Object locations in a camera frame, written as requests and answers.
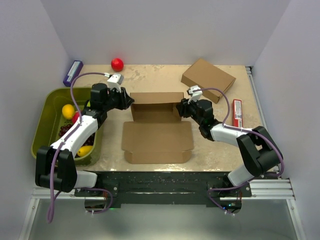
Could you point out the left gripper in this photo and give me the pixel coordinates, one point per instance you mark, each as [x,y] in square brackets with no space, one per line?
[126,101]

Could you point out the aluminium frame rail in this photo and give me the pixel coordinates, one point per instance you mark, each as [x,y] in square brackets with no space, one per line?
[279,189]

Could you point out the closed brown cardboard box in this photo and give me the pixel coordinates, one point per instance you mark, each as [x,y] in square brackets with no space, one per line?
[206,75]

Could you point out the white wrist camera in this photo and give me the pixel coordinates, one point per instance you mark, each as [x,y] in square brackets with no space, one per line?
[114,82]
[195,93]

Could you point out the yellow lemon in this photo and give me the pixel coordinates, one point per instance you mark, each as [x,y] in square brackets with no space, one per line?
[68,111]

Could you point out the red apple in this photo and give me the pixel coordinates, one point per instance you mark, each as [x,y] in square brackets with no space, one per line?
[117,64]

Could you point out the red dragon fruit toy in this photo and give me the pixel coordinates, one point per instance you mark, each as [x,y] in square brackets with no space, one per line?
[75,117]

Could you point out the purple rectangular box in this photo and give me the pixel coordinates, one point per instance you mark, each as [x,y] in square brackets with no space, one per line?
[73,72]

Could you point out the purple grape bunch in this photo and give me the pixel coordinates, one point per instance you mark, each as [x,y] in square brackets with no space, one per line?
[64,129]

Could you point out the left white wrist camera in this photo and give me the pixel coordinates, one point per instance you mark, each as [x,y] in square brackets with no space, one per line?
[114,82]

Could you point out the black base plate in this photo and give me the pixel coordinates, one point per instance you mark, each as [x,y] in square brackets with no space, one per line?
[166,188]

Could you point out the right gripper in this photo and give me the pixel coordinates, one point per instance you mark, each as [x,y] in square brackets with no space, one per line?
[183,106]

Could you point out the red rectangular box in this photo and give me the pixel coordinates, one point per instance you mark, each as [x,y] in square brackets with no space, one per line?
[237,113]

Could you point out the green plastic bin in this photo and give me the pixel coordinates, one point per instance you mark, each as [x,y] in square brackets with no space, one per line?
[50,122]

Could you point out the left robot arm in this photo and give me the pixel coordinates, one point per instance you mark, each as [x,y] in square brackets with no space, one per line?
[55,165]

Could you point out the brown cardboard box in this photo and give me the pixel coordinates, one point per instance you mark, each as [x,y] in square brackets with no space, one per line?
[157,134]
[206,75]

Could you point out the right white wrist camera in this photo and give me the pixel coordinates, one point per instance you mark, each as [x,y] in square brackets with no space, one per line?
[195,93]

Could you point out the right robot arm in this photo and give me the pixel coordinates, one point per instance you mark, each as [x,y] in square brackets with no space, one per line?
[258,150]

